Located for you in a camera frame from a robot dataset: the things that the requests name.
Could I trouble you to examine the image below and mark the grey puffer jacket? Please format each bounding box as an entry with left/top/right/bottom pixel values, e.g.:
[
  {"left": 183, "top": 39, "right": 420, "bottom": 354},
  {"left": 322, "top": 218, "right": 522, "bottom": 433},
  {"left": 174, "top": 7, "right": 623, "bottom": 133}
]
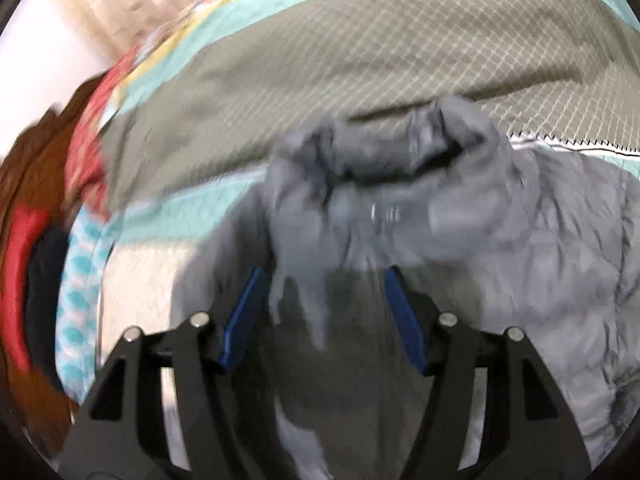
[{"left": 171, "top": 96, "right": 639, "bottom": 479}]

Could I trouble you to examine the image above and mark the red floral blanket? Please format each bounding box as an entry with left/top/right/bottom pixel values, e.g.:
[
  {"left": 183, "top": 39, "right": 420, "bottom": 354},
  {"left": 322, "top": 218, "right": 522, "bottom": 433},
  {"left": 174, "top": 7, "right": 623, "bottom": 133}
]
[{"left": 64, "top": 50, "right": 136, "bottom": 219}]

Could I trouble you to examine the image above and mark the dark garment by headboard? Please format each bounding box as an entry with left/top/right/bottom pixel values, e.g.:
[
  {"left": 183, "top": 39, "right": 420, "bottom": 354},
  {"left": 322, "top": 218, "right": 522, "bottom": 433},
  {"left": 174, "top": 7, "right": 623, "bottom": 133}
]
[{"left": 24, "top": 226, "right": 68, "bottom": 393}]

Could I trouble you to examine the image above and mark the carved wooden headboard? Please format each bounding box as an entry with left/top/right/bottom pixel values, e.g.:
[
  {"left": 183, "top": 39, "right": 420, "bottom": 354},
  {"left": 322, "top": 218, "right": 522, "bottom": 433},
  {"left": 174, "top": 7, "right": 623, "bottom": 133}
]
[{"left": 1, "top": 74, "right": 104, "bottom": 460}]

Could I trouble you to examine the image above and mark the red cushion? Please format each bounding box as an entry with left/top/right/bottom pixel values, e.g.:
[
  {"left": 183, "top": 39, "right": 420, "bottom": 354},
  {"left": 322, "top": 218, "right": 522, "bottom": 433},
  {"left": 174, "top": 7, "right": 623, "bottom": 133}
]
[{"left": 1, "top": 205, "right": 50, "bottom": 373}]

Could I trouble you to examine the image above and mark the striped quilted bedspread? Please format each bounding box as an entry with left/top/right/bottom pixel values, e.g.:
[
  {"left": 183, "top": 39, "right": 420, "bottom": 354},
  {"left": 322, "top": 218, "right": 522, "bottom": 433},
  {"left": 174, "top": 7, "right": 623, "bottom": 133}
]
[{"left": 94, "top": 0, "right": 640, "bottom": 391}]

